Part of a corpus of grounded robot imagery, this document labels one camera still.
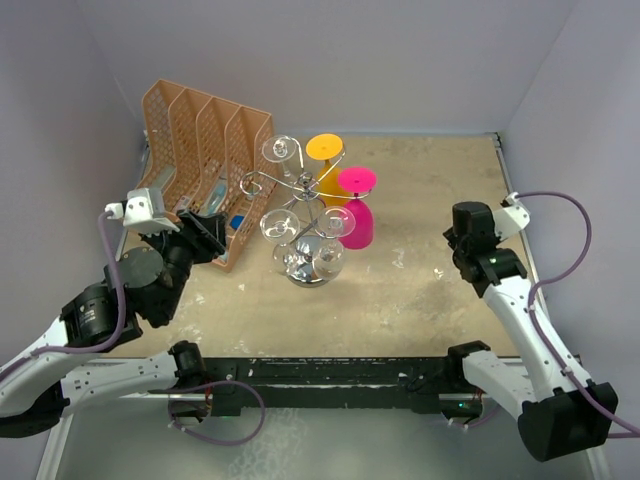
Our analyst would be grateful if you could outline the teal scissors in organizer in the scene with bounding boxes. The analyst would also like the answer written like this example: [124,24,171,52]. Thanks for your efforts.
[202,179,227,215]

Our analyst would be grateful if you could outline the pink plastic goblet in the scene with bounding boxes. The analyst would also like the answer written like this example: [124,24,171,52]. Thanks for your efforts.
[338,167,377,250]

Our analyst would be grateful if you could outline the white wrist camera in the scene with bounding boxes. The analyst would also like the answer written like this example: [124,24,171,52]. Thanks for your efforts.
[492,192,530,243]
[104,188,180,236]

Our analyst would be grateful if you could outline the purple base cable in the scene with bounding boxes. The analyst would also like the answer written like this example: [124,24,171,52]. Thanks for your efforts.
[167,374,271,445]
[447,394,501,432]

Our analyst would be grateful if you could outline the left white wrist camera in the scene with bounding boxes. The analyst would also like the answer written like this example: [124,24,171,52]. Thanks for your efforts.
[104,188,180,236]

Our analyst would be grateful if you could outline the blue eraser in organizer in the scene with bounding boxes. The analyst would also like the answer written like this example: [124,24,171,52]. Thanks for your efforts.
[230,215,245,231]

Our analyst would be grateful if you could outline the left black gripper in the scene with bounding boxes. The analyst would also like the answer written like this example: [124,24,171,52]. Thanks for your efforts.
[142,208,228,321]

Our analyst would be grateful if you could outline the orange plastic file organizer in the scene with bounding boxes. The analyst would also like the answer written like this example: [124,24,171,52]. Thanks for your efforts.
[138,79,279,273]

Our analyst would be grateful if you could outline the aluminium frame rails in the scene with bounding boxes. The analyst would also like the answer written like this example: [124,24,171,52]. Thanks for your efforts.
[38,135,612,479]

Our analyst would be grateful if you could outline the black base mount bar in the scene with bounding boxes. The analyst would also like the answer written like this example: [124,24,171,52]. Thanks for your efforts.
[147,355,506,416]

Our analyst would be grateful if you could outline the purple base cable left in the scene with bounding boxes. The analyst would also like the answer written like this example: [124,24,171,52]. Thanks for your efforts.
[167,374,271,445]

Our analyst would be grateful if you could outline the orange plastic goblet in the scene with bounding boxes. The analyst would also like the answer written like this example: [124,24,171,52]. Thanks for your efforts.
[305,133,347,206]

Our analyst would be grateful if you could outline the clear glass front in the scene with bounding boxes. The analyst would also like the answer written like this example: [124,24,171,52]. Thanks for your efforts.
[260,208,300,275]

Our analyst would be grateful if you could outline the clear wine glass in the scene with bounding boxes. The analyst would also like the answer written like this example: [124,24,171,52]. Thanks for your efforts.
[312,206,356,281]
[261,135,299,179]

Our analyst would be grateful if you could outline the chrome wine glass rack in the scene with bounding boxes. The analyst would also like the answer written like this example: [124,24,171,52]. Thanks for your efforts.
[240,137,353,288]

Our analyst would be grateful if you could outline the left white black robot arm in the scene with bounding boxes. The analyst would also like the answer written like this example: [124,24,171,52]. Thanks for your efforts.
[1,210,228,438]

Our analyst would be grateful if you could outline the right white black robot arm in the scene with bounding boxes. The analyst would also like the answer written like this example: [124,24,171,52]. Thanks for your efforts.
[443,195,618,462]

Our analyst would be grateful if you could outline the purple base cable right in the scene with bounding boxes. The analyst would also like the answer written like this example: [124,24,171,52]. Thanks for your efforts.
[447,394,501,432]

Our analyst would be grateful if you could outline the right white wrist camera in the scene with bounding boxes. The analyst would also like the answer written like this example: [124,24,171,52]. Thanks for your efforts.
[492,192,530,243]

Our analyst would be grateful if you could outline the grey card in organizer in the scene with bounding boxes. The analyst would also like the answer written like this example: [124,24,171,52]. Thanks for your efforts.
[150,166,175,191]

